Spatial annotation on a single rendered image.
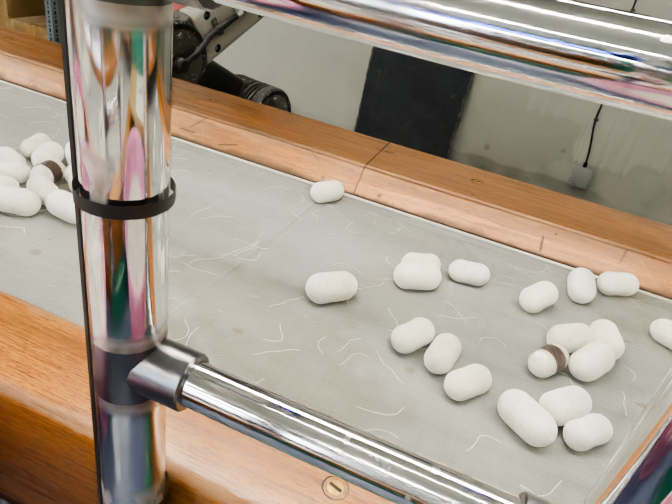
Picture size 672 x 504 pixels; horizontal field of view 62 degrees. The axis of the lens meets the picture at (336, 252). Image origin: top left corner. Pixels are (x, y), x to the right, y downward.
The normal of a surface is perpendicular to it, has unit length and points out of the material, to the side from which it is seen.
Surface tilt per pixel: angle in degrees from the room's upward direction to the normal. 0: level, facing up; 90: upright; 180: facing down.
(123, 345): 90
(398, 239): 0
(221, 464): 0
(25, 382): 0
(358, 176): 45
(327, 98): 89
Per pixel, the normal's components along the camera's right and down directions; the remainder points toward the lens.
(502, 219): -0.14, -0.29
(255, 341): 0.17, -0.84
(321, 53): -0.41, 0.41
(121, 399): 0.09, 0.54
